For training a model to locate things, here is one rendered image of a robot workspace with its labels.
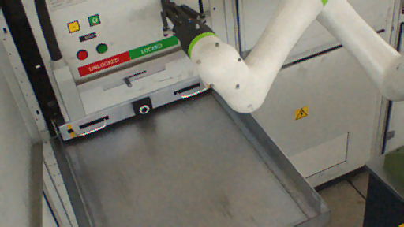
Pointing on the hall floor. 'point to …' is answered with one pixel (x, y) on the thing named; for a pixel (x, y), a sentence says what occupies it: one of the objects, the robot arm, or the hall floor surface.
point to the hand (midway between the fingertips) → (167, 5)
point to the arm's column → (382, 206)
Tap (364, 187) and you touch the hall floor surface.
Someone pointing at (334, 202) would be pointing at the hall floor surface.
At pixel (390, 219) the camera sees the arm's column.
